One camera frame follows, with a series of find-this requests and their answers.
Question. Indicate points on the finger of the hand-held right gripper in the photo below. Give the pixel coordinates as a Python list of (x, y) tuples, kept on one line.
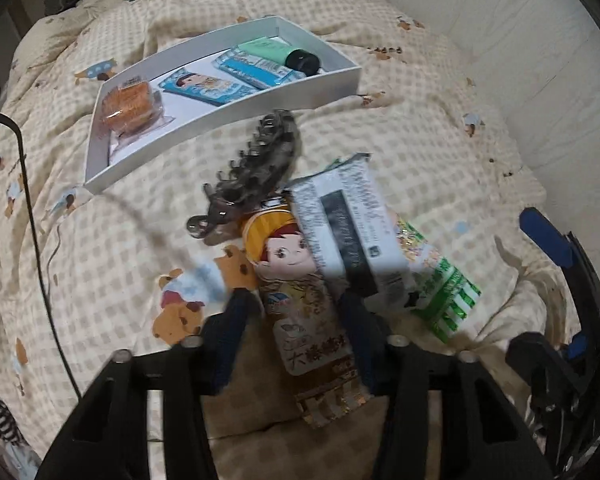
[(545, 237), (577, 346)]

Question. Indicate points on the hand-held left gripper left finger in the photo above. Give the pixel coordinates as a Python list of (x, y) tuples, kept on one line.
[(230, 322)]

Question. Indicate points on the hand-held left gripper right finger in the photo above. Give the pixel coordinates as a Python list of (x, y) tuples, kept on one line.
[(357, 327)]

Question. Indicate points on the yellow cartoon snack packet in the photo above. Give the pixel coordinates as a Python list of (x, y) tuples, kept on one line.
[(300, 310)]

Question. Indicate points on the white cardboard box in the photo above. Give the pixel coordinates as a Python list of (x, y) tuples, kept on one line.
[(230, 120)]

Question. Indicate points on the blue cartoon snack packet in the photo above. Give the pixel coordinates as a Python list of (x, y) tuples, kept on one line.
[(205, 87)]

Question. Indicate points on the orange pastry packet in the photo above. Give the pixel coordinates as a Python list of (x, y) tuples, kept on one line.
[(130, 107)]

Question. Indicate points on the green hand cream tube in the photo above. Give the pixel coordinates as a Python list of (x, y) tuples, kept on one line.
[(265, 49)]

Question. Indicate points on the green striped snack packet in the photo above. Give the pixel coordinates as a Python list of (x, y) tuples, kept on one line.
[(445, 290)]

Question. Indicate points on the grey white tissue packet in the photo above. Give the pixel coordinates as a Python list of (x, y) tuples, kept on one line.
[(350, 230)]

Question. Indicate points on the checked beige blanket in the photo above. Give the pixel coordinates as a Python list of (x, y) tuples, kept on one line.
[(130, 240)]

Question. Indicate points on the grey hair claw clip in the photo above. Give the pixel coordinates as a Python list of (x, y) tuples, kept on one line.
[(260, 175)]

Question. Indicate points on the cream bed sheet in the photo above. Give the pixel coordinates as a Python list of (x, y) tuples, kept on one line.
[(505, 35)]

